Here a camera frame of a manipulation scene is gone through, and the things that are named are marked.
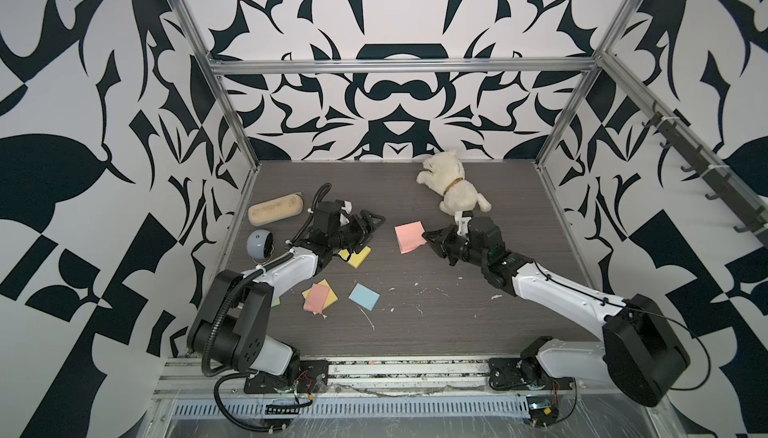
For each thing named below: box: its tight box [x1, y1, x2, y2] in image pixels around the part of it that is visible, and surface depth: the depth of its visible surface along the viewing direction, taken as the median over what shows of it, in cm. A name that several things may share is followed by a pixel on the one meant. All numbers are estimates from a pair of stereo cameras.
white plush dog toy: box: [416, 151, 492, 216], surface depth 105 cm
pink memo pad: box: [394, 220, 427, 254], surface depth 84 cm
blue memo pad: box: [348, 282, 381, 312], surface depth 89 cm
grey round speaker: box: [246, 229, 274, 259], surface depth 91 cm
